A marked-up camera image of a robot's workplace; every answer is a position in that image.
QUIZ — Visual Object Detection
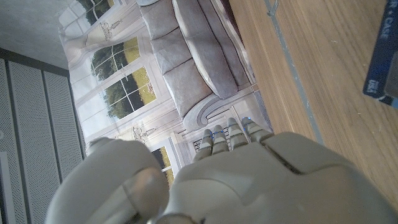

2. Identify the blue and white package box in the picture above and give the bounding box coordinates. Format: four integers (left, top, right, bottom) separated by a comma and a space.
362, 0, 398, 110

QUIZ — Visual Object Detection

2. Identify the printed living room backdrop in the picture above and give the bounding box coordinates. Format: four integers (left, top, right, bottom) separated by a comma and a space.
57, 0, 274, 187

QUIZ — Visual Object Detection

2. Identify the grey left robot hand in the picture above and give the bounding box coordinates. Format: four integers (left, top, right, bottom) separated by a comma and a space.
45, 116, 398, 224

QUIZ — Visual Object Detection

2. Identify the grey perforated panel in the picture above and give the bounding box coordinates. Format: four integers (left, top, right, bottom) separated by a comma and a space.
0, 46, 86, 224

